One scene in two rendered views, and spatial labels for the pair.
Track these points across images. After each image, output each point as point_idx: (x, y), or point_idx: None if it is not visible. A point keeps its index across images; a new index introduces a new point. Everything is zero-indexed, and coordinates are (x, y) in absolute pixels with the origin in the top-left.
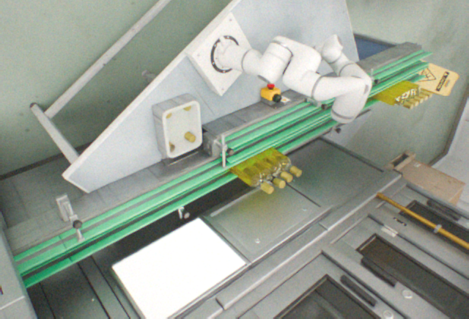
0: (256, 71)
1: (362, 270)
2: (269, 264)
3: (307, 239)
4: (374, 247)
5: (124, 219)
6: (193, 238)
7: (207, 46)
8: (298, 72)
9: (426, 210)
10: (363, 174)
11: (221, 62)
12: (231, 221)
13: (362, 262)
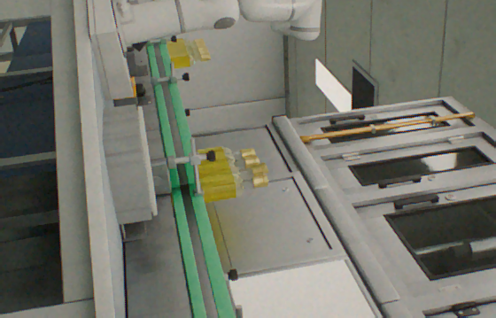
0: (215, 15)
1: (394, 189)
2: (354, 243)
3: (335, 204)
4: (365, 174)
5: (234, 314)
6: (267, 295)
7: (112, 16)
8: None
9: (338, 127)
10: (258, 138)
11: (130, 37)
12: (259, 252)
13: (382, 186)
